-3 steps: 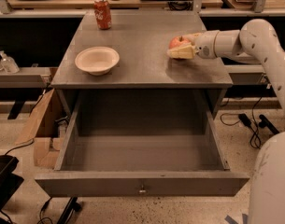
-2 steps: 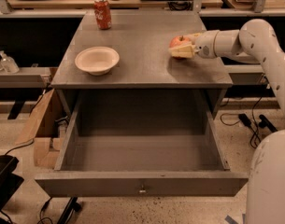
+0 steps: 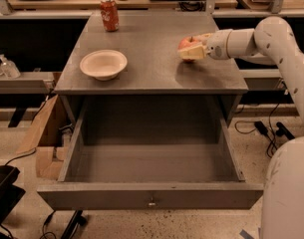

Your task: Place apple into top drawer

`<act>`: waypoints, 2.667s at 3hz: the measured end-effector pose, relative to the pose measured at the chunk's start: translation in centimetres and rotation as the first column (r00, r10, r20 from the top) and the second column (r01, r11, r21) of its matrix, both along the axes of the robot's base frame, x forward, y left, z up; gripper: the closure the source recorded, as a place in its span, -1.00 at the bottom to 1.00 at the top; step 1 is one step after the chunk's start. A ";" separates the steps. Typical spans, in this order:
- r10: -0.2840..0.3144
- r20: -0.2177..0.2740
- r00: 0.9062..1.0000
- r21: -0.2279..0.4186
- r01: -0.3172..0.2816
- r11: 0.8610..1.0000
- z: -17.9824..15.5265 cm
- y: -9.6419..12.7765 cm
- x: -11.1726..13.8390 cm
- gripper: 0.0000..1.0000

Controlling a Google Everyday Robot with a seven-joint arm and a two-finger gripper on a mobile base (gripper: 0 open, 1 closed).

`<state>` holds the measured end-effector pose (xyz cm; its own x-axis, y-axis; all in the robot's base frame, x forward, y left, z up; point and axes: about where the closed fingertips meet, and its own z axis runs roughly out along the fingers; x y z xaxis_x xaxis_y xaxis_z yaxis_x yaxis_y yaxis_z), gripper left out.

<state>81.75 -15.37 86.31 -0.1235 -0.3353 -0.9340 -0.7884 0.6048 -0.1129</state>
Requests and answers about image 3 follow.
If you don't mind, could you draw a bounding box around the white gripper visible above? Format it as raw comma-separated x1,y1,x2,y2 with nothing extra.
178,29,231,60

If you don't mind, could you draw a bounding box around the red apple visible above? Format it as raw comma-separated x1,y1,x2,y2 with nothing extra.
177,37,200,55

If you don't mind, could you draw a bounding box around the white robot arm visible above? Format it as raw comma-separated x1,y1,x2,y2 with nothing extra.
177,16,304,239

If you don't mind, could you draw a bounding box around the open grey top drawer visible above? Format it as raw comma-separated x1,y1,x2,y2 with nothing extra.
38,95,263,210

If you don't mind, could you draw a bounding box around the grey cabinet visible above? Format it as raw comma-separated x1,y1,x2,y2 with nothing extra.
55,10,248,120

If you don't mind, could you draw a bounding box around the white paper bowl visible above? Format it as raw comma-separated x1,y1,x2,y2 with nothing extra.
80,50,128,81

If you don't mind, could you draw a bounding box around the black power adapter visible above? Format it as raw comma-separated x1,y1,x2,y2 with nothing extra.
254,120,268,135

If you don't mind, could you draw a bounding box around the red soda can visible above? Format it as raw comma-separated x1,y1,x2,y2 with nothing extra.
100,0,119,32

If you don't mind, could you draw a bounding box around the cardboard box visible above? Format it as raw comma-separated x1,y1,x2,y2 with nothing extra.
16,96,71,180

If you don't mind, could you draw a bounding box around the clear sanitizer bottle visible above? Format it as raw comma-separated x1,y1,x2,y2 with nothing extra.
0,54,21,79

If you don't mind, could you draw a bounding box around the black bin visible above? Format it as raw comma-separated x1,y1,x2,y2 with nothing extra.
0,165,25,239

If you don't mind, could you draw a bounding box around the black floor cable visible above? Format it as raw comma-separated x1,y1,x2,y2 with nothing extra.
234,100,285,159

